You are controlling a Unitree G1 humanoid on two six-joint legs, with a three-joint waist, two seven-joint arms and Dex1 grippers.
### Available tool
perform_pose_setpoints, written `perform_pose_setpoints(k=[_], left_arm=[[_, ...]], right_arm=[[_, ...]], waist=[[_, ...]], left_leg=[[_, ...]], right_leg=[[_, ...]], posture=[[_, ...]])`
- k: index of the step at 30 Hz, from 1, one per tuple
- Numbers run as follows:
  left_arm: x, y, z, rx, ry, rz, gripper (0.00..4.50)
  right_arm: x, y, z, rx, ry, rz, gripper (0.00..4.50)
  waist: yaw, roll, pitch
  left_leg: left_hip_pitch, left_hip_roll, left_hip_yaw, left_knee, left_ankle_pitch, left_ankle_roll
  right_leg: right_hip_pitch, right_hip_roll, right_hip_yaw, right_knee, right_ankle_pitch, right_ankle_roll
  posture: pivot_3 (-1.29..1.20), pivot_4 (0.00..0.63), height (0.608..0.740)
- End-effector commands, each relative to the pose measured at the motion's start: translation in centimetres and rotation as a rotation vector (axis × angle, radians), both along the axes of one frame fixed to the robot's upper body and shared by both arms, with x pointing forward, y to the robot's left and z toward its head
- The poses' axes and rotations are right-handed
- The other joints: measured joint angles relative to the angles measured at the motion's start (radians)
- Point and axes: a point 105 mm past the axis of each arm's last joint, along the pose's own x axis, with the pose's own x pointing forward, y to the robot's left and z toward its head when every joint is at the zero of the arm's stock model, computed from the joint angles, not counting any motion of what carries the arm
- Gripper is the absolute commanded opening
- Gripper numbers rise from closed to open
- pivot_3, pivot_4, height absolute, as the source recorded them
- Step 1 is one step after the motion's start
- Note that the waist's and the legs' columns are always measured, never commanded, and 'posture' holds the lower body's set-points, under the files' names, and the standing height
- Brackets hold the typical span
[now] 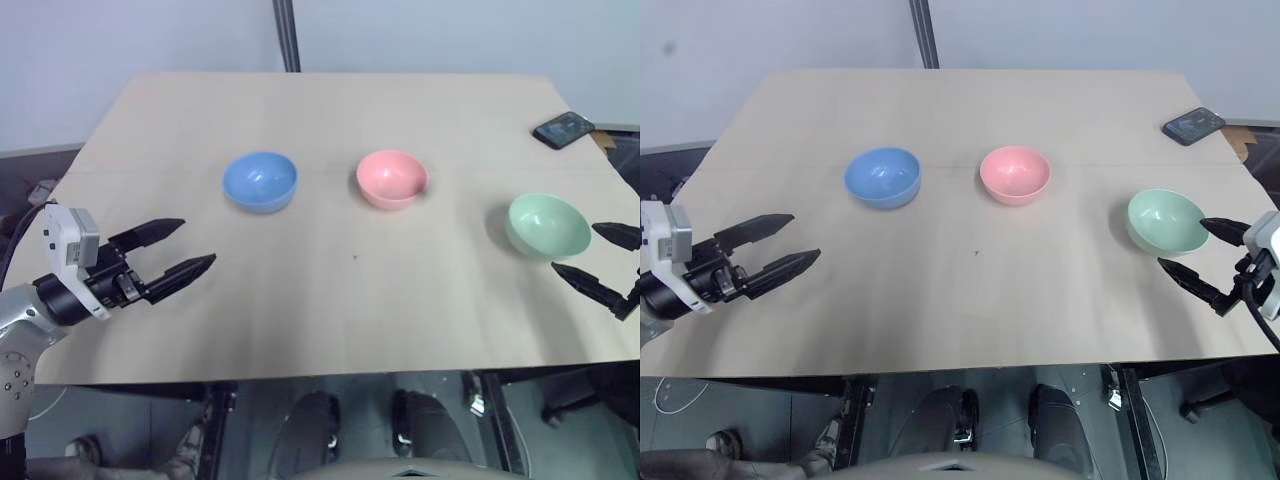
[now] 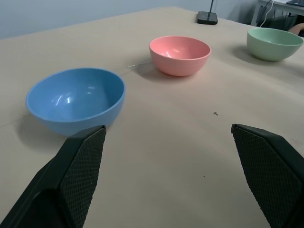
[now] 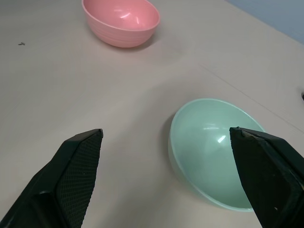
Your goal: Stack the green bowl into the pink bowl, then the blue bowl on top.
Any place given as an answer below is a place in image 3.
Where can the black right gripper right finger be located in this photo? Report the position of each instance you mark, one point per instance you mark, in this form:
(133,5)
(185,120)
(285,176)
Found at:
(266,175)

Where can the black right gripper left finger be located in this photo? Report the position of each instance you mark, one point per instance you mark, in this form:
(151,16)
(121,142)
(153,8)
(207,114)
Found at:
(71,180)

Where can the light green plastic bowl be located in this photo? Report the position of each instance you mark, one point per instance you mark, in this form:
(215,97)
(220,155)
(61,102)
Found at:
(204,156)

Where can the pink plastic bowl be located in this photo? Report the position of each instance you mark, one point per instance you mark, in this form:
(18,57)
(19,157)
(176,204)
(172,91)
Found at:
(123,22)

